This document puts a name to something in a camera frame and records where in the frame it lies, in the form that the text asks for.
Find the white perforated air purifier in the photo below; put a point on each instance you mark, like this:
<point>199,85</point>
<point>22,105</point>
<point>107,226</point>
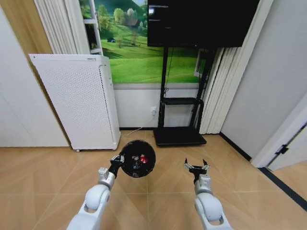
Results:
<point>81,103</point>

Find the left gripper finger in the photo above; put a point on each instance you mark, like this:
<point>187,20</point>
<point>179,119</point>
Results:
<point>122,159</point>
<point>113,158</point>

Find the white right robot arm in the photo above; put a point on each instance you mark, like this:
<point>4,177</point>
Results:
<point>207,206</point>

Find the red trash piece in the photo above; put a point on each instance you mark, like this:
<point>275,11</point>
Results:
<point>144,159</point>

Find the black door hinge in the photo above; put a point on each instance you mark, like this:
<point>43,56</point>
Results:
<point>283,149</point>

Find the white shelf frame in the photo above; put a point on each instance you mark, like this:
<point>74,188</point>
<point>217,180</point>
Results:
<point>94,28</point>

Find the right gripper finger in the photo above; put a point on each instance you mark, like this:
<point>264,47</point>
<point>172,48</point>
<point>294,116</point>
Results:
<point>205,165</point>
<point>187,164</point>

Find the white wall socket plug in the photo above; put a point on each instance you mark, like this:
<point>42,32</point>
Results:
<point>153,111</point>

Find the cream pleated curtain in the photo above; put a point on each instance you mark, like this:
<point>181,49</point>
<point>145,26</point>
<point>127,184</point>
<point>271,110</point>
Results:
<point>223,91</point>
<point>62,24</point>

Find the white door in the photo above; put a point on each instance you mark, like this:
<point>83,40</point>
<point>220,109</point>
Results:
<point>287,143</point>

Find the crumpled grey trash piece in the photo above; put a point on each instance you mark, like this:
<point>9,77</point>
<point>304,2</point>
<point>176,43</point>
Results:
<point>136,164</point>

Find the black television stand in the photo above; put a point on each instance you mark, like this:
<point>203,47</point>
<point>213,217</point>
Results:
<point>180,119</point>

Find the green landscape wall poster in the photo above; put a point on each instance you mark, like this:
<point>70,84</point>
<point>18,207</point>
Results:
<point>134,55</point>

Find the black round trash bin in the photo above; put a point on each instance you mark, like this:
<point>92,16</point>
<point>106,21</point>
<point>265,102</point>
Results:
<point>146,148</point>

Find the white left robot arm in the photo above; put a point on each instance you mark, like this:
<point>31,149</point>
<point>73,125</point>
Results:
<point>96,194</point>

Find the black television screen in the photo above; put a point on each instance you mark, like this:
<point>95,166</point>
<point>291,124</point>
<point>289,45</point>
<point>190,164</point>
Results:
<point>199,22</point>

